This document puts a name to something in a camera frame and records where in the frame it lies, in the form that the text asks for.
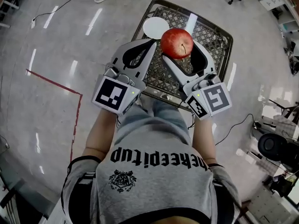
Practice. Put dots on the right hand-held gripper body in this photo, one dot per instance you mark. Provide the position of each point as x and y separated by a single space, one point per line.
216 98

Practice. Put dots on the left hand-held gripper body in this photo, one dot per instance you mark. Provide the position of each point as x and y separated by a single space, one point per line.
109 94

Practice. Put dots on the black round device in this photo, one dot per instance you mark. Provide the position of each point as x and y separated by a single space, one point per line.
273 146

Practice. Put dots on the person's blue jeans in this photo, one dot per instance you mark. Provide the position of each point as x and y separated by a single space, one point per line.
163 112

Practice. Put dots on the person's grey printed t-shirt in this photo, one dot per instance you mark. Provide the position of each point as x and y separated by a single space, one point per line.
154 171

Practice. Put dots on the person's right forearm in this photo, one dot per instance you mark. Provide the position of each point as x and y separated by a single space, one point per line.
203 143

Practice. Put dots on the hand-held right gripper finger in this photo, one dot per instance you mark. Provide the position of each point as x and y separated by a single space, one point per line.
177 70
209 62

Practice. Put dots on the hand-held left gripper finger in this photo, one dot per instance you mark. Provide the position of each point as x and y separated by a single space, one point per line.
147 59
118 55

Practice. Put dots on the red apple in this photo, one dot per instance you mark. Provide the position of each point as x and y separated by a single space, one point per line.
176 43

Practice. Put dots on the white round plate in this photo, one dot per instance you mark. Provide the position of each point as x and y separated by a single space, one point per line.
154 28

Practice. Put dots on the grey desk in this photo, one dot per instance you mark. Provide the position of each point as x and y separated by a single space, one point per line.
9 6

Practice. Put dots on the person's left forearm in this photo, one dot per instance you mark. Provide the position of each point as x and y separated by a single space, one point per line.
100 134

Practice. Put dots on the white shelving unit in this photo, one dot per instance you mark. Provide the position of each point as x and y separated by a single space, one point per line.
280 6

